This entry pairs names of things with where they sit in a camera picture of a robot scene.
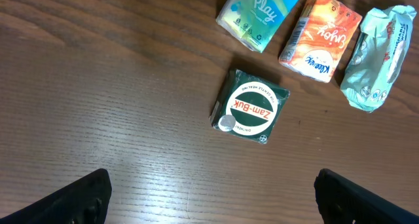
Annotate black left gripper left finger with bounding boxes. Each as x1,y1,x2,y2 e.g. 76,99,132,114
1,168,112,224

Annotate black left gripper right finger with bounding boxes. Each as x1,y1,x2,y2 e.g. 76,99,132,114
314,168,418,224

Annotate mint green wipes pack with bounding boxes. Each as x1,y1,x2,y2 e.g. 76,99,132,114
340,5,417,113

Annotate orange tissue pack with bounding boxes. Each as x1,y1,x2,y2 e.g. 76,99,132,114
279,0,362,83

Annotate teal tissue pack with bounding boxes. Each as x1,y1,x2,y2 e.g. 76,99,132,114
216,0,299,52

